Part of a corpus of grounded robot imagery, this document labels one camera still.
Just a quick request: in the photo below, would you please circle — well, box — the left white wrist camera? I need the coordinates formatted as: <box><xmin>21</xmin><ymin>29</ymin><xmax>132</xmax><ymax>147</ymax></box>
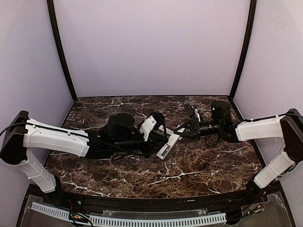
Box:
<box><xmin>139</xmin><ymin>116</ymin><xmax>157</xmax><ymax>142</ymax></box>

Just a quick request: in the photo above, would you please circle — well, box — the right black frame post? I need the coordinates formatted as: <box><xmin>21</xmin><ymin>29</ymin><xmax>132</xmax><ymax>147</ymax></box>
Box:
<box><xmin>229</xmin><ymin>0</ymin><xmax>257</xmax><ymax>100</ymax></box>

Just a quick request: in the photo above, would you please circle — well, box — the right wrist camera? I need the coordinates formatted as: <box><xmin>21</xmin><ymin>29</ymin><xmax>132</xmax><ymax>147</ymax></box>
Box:
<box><xmin>185</xmin><ymin>104</ymin><xmax>203</xmax><ymax>122</ymax></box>

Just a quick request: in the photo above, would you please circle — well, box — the right white cable duct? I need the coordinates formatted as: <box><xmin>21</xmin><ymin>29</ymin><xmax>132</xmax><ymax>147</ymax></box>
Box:
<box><xmin>89</xmin><ymin>213</ymin><xmax>227</xmax><ymax>227</ymax></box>

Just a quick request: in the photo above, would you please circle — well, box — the left black frame post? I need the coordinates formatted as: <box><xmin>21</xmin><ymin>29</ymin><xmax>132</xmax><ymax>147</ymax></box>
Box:
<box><xmin>46</xmin><ymin>0</ymin><xmax>78</xmax><ymax>102</ymax></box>

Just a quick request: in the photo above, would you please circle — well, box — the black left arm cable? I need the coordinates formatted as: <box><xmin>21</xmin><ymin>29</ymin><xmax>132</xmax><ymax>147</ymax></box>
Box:
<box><xmin>87</xmin><ymin>137</ymin><xmax>166</xmax><ymax>161</ymax></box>

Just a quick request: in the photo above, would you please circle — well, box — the black frame post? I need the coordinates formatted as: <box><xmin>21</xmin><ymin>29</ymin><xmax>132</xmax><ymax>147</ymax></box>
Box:
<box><xmin>229</xmin><ymin>0</ymin><xmax>257</xmax><ymax>100</ymax></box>
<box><xmin>46</xmin><ymin>0</ymin><xmax>78</xmax><ymax>102</ymax></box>

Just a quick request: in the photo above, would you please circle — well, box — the left white cable duct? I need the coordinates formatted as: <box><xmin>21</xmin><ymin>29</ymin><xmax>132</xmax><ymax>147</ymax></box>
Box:
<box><xmin>31</xmin><ymin>202</ymin><xmax>69</xmax><ymax>221</ymax></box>

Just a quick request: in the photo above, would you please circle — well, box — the black front rail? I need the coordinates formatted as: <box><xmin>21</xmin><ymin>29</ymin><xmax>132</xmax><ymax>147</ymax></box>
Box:
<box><xmin>63</xmin><ymin>190</ymin><xmax>246</xmax><ymax>212</ymax></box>

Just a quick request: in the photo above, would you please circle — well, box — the white remote control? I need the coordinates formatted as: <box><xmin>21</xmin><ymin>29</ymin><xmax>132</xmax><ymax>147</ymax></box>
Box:
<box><xmin>156</xmin><ymin>133</ymin><xmax>180</xmax><ymax>160</ymax></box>

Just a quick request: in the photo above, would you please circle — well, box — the white cable duct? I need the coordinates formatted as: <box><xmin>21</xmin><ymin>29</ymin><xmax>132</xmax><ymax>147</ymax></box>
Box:
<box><xmin>31</xmin><ymin>202</ymin><xmax>69</xmax><ymax>221</ymax></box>
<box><xmin>89</xmin><ymin>213</ymin><xmax>227</xmax><ymax>227</ymax></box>

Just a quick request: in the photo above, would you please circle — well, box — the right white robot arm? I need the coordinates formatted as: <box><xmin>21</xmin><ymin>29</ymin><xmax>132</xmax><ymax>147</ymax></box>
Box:
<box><xmin>174</xmin><ymin>101</ymin><xmax>303</xmax><ymax>200</ymax></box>

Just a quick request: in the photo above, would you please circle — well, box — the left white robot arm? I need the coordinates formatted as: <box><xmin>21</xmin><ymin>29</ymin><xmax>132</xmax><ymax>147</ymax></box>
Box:
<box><xmin>0</xmin><ymin>111</ymin><xmax>168</xmax><ymax>197</ymax></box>

